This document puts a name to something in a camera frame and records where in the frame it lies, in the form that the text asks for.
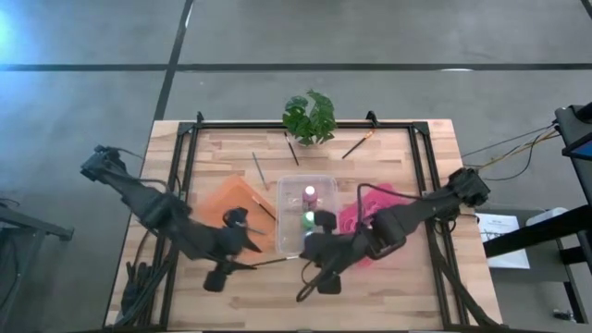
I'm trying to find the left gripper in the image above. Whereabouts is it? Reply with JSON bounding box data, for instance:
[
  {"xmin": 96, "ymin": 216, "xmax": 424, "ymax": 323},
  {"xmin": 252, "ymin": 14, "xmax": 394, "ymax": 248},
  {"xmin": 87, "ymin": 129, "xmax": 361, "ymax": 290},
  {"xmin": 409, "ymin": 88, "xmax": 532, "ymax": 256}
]
[{"xmin": 203, "ymin": 207, "xmax": 263, "ymax": 292}]

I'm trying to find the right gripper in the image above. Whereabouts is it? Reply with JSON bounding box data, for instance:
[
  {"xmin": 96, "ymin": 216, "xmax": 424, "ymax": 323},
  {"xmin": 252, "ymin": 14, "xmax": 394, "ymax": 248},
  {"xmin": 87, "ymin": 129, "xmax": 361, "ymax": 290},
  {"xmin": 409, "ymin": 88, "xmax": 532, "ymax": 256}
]
[{"xmin": 299, "ymin": 210, "xmax": 371, "ymax": 295}]

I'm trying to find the black-handled spoolie brush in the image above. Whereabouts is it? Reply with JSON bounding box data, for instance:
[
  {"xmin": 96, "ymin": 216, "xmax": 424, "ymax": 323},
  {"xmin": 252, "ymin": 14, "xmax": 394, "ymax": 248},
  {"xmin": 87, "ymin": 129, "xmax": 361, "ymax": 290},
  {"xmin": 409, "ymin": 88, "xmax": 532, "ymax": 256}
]
[{"xmin": 252, "ymin": 255, "xmax": 300, "ymax": 268}]

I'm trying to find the black brush with white tip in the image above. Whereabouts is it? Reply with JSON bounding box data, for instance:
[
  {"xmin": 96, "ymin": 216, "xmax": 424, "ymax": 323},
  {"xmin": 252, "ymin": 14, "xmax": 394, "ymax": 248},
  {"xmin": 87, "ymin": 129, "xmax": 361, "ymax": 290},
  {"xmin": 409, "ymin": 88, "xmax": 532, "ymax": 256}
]
[{"xmin": 252, "ymin": 196, "xmax": 278, "ymax": 221}]

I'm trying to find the thin grey paintbrush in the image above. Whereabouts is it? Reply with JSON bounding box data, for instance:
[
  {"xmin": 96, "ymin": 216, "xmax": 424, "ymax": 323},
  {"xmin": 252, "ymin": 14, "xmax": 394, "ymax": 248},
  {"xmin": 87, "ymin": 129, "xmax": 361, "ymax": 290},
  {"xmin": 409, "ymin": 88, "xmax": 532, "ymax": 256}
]
[{"xmin": 251, "ymin": 151, "xmax": 270, "ymax": 191}]

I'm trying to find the thin black paintbrush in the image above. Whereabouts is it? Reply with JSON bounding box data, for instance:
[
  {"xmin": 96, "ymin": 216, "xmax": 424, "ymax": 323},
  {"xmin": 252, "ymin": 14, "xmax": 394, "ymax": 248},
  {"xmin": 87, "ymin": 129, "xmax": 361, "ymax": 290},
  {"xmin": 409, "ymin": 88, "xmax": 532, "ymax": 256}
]
[{"xmin": 283, "ymin": 131, "xmax": 301, "ymax": 167}]

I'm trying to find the pink paint bottle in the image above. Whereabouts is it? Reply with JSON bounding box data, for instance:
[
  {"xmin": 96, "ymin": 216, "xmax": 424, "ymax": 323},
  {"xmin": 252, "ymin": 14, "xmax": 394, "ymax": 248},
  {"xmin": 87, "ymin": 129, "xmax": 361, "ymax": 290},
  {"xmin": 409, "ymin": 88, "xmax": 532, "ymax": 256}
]
[{"xmin": 302, "ymin": 184, "xmax": 319, "ymax": 210}]

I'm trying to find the clear plastic bin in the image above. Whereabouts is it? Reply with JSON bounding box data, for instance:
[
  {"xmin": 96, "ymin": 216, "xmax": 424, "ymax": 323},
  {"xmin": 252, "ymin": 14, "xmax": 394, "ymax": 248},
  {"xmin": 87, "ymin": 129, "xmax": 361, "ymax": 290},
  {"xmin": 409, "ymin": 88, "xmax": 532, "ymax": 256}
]
[{"xmin": 276, "ymin": 173, "xmax": 339, "ymax": 258}]

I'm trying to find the orange translucent plastic tray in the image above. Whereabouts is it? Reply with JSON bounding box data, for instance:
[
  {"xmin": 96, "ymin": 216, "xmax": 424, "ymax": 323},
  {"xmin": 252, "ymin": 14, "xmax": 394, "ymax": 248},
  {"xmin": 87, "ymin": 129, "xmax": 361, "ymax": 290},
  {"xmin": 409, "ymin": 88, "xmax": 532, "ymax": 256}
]
[{"xmin": 191, "ymin": 174, "xmax": 278, "ymax": 265}]

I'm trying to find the pink translucent plastic tray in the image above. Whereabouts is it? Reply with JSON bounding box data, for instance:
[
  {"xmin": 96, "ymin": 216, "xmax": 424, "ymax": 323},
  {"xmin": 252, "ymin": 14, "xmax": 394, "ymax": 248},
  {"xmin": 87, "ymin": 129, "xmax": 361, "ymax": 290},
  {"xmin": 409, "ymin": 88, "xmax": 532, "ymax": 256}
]
[{"xmin": 339, "ymin": 182, "xmax": 413, "ymax": 270}]

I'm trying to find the orange and black paintbrush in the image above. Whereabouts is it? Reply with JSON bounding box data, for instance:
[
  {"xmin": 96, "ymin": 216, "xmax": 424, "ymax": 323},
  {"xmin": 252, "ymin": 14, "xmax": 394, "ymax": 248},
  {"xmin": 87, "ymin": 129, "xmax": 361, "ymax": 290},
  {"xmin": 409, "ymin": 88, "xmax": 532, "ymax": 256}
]
[{"xmin": 340, "ymin": 129, "xmax": 376, "ymax": 160}]

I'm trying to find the green artificial plant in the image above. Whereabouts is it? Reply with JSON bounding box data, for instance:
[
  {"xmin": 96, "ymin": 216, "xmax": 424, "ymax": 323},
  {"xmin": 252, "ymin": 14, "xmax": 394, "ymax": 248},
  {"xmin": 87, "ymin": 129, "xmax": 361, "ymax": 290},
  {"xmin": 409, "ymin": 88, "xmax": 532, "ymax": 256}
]
[{"xmin": 281, "ymin": 88, "xmax": 339, "ymax": 147}]

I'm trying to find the white paper sheet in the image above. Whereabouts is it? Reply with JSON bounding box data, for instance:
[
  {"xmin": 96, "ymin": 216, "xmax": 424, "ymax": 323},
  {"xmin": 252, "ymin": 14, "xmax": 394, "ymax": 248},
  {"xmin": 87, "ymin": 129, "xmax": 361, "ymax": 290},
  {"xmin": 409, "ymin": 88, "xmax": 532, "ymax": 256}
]
[{"xmin": 475, "ymin": 212, "xmax": 531, "ymax": 270}]

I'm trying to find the black equipment stand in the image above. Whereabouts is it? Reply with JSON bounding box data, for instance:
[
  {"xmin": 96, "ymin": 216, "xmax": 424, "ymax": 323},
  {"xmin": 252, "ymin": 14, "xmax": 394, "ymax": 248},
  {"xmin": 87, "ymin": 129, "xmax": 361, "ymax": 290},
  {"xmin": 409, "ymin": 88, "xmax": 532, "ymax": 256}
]
[{"xmin": 483, "ymin": 102, "xmax": 592, "ymax": 325}]

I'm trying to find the black side table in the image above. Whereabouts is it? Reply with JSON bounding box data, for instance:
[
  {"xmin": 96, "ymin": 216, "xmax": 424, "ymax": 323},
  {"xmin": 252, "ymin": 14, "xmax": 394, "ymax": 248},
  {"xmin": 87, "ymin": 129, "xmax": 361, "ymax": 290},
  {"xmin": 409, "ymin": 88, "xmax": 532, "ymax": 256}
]
[{"xmin": 0, "ymin": 198, "xmax": 75, "ymax": 325}]

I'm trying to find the white box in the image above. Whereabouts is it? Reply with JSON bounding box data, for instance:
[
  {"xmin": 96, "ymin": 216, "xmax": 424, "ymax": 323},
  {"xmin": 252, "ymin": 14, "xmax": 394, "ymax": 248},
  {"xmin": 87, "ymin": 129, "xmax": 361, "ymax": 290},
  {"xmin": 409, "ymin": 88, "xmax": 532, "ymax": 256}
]
[{"xmin": 524, "ymin": 206, "xmax": 569, "ymax": 228}]

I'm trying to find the small black device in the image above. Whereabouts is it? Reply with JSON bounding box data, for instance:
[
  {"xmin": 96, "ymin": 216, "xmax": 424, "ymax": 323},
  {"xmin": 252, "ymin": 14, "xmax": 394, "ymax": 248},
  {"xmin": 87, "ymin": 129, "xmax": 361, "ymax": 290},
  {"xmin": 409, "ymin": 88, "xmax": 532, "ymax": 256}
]
[{"xmin": 551, "ymin": 308, "xmax": 578, "ymax": 324}]

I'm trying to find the blue-screen tablet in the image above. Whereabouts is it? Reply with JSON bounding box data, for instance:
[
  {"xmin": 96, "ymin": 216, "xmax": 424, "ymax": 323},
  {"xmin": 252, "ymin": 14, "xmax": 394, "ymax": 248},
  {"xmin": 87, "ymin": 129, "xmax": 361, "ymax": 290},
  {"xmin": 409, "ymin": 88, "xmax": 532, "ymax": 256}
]
[{"xmin": 561, "ymin": 138, "xmax": 592, "ymax": 162}]

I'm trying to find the black cable bundle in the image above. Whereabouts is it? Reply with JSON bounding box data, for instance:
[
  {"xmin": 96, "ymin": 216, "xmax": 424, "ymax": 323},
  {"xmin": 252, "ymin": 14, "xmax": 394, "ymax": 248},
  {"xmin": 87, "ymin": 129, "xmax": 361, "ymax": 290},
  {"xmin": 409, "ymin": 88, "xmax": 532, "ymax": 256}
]
[{"xmin": 120, "ymin": 261, "xmax": 154, "ymax": 326}]

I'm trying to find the black aluminium table frame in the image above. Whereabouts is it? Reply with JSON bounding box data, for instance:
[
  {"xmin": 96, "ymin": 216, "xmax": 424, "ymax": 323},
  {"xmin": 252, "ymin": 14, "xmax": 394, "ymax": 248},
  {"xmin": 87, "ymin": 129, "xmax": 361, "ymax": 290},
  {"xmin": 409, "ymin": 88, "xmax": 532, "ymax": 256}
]
[{"xmin": 156, "ymin": 110, "xmax": 503, "ymax": 330}]

